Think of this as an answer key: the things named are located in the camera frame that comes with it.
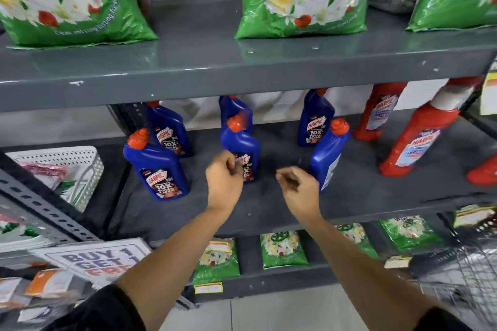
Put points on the person's right hand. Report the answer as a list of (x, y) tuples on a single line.
[(305, 197)]

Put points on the person's left hand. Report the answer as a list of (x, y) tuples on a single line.
[(223, 185)]

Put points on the person's right fingers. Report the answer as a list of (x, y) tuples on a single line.
[(286, 178)]

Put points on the person's left fingers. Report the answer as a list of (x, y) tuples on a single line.
[(234, 166)]

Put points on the person's left forearm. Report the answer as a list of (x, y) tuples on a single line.
[(178, 261)]

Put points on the person's right forearm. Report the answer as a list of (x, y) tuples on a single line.
[(361, 280)]

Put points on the grey metal shelf board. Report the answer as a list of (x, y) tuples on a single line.
[(252, 280), (268, 206), (202, 67)]

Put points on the small green detergent packet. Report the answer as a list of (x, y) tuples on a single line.
[(355, 237), (283, 249), (215, 263), (411, 232)]

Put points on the group of blue cleaner bottles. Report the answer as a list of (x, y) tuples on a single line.
[(159, 171)]

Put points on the red cleaner bottle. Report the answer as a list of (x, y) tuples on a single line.
[(485, 173), (378, 113), (421, 140)]

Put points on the yellow price tag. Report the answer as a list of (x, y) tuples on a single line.
[(208, 288)]

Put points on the white price tag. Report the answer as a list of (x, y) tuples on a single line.
[(397, 262)]

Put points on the white perforated plastic basket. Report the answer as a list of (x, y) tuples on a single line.
[(87, 164)]

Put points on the white promotional sign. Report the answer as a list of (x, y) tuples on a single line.
[(93, 261)]

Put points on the pink packet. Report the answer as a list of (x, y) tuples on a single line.
[(42, 171)]

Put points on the green and black packet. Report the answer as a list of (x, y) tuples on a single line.
[(475, 216)]

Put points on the black left sleeve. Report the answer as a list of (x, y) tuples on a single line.
[(101, 313)]

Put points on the black sleeve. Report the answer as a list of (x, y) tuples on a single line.
[(442, 321), (101, 313)]

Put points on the black right sleeve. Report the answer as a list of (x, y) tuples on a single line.
[(442, 321)]

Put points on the orange and white packet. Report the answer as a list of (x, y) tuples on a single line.
[(9, 290), (50, 282)]

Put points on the yellow shelf label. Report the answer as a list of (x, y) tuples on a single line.
[(490, 94)]

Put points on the grey perforated metal post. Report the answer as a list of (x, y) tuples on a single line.
[(42, 204)]

